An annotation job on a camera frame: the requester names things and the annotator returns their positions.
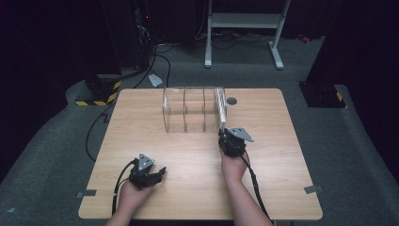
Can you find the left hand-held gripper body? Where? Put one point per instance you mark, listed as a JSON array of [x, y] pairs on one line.
[[142, 175]]

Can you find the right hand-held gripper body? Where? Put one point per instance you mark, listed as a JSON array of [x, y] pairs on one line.
[[235, 142]]

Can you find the green leaf picture book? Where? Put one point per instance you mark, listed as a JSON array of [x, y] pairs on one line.
[[221, 106]]

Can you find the clear acrylic book rack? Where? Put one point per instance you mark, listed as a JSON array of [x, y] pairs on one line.
[[191, 109]]

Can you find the person's right hand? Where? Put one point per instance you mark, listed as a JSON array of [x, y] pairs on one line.
[[233, 166]]

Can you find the person's left hand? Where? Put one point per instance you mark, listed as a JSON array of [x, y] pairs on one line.
[[130, 197]]

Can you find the grey tape piece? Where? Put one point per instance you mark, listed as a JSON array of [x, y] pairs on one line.
[[87, 193], [313, 189]]

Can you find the white tape on floor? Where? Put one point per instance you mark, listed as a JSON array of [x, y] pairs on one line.
[[155, 80]]

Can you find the black yellow striped stand base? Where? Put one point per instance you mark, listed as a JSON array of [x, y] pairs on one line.
[[100, 91]]

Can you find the black stand base yellow mark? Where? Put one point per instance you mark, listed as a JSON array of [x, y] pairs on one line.
[[323, 95]]

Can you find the white metal stand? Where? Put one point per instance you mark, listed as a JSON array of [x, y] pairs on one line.
[[246, 20]]

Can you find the small red object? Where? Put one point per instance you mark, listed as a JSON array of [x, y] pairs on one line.
[[303, 38]]

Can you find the dark computer tower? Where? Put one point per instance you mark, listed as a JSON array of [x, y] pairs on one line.
[[142, 34]]

